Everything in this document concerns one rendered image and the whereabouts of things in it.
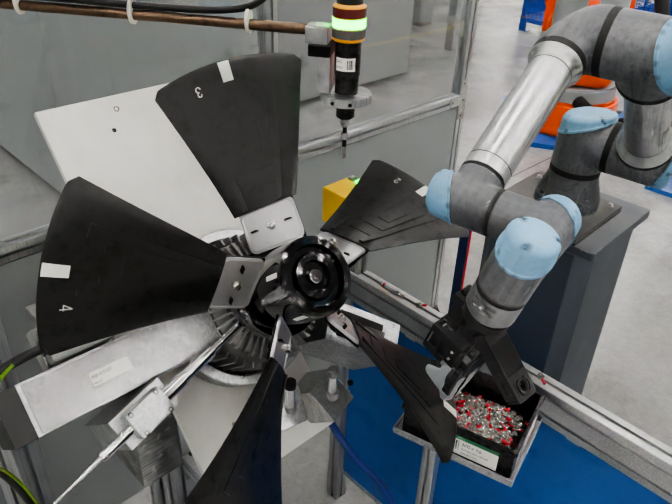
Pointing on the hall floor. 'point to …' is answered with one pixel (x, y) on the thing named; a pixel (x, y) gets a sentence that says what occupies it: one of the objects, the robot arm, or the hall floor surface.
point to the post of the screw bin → (427, 477)
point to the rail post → (337, 452)
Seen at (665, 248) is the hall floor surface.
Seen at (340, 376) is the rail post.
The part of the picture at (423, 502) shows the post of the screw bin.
